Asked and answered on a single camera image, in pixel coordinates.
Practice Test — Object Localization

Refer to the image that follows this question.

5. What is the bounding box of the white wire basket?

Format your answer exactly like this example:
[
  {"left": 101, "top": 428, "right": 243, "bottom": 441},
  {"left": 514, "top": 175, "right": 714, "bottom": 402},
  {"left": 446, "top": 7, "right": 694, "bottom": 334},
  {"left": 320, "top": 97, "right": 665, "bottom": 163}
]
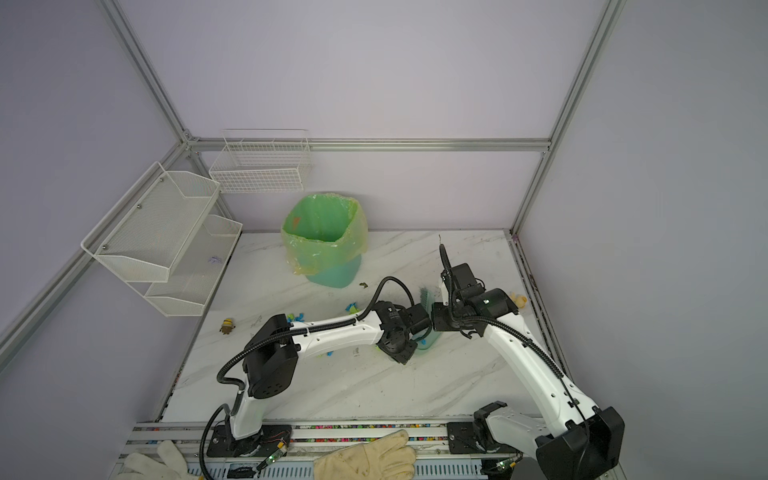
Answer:
[{"left": 209, "top": 129, "right": 312, "bottom": 194}]

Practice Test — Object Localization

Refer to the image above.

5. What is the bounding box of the upper white mesh shelf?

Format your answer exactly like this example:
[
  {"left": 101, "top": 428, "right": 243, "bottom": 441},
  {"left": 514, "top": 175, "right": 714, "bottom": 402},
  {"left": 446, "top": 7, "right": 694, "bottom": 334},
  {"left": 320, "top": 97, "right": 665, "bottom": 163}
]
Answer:
[{"left": 81, "top": 162, "right": 220, "bottom": 283}]

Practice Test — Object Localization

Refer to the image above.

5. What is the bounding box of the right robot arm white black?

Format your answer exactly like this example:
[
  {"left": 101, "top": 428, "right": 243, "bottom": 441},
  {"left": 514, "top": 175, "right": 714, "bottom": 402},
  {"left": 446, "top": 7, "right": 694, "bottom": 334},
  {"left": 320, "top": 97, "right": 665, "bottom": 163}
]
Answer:
[{"left": 432, "top": 263, "right": 625, "bottom": 479}]

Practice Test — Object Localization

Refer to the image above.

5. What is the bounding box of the green plastic dustpan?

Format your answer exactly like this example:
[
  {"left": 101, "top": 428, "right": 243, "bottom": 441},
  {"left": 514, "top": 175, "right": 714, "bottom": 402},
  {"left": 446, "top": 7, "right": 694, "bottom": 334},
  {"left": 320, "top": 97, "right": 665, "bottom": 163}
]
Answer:
[{"left": 413, "top": 328, "right": 441, "bottom": 351}]

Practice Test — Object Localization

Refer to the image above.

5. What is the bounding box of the small yellow toy figure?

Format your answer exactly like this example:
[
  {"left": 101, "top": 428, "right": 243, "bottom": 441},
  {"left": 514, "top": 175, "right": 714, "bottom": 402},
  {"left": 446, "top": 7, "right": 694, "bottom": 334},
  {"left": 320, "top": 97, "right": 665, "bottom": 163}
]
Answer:
[{"left": 219, "top": 318, "right": 236, "bottom": 335}]

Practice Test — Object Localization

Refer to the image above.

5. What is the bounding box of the beige work glove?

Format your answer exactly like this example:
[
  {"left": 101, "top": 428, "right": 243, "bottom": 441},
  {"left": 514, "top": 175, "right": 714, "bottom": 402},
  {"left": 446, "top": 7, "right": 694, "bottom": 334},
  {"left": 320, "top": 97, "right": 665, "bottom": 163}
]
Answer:
[{"left": 313, "top": 430, "right": 416, "bottom": 480}]

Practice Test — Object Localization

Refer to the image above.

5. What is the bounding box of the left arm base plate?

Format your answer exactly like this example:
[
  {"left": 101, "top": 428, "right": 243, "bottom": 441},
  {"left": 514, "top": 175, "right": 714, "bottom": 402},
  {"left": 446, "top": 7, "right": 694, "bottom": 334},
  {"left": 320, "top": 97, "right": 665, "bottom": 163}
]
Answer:
[{"left": 206, "top": 424, "right": 293, "bottom": 458}]

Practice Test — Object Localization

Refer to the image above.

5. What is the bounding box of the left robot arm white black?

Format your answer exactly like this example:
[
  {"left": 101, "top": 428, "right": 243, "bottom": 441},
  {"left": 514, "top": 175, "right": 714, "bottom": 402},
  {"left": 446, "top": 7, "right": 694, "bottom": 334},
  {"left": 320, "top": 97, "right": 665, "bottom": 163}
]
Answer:
[{"left": 216, "top": 301, "right": 432, "bottom": 441}]

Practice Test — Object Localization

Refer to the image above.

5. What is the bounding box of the white mesh shelf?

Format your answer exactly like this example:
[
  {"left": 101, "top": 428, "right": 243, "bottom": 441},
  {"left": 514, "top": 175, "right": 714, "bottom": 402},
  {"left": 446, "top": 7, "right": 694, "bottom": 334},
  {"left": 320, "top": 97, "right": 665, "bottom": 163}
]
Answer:
[
  {"left": 144, "top": 215, "right": 242, "bottom": 317},
  {"left": 81, "top": 162, "right": 220, "bottom": 283}
]

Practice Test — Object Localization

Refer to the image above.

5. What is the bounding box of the beige small toy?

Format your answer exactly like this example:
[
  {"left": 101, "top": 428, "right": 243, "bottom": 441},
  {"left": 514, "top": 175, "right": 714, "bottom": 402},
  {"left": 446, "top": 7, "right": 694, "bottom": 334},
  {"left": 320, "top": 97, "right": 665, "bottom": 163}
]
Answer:
[{"left": 509, "top": 292, "right": 528, "bottom": 309}]

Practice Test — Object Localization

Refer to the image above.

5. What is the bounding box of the lower white mesh shelf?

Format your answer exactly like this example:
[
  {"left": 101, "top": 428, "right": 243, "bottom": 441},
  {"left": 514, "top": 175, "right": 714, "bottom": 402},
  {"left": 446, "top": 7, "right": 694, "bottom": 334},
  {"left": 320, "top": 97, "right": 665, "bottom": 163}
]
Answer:
[{"left": 144, "top": 215, "right": 242, "bottom": 317}]

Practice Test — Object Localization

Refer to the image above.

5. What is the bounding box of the aluminium rail front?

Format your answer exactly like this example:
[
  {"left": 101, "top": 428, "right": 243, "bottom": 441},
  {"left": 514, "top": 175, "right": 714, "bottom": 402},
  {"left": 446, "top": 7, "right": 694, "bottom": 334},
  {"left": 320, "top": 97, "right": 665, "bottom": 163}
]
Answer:
[{"left": 122, "top": 415, "right": 616, "bottom": 463}]

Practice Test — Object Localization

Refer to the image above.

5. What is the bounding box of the green trash bin with bag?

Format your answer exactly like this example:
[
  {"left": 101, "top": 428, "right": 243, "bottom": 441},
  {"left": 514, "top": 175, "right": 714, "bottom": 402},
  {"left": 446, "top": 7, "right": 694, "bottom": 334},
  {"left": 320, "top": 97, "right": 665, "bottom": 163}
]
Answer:
[{"left": 281, "top": 193, "right": 368, "bottom": 289}]

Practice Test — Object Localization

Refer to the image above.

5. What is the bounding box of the white work glove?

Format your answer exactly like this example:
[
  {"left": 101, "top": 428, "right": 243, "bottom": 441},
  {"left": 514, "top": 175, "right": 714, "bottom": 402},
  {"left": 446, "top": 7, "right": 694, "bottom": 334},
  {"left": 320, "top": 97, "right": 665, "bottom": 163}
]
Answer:
[{"left": 115, "top": 440, "right": 200, "bottom": 480}]

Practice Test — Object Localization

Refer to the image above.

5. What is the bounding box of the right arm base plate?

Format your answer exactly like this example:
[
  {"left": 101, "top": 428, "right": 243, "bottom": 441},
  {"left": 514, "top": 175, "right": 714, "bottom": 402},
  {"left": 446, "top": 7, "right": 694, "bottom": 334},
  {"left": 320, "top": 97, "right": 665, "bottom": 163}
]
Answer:
[{"left": 446, "top": 422, "right": 521, "bottom": 455}]

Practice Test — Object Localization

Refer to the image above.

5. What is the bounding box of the green hand brush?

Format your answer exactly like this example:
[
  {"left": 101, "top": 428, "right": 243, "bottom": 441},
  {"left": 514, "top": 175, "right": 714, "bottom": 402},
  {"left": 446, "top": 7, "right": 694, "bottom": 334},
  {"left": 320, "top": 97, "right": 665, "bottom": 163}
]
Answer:
[{"left": 419, "top": 286, "right": 435, "bottom": 312}]

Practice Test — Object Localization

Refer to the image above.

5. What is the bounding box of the black corrugated cable left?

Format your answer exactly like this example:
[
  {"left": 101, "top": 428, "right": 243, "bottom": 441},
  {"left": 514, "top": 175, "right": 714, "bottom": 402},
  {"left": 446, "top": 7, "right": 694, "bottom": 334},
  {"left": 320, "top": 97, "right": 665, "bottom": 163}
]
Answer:
[{"left": 198, "top": 275, "right": 416, "bottom": 480}]

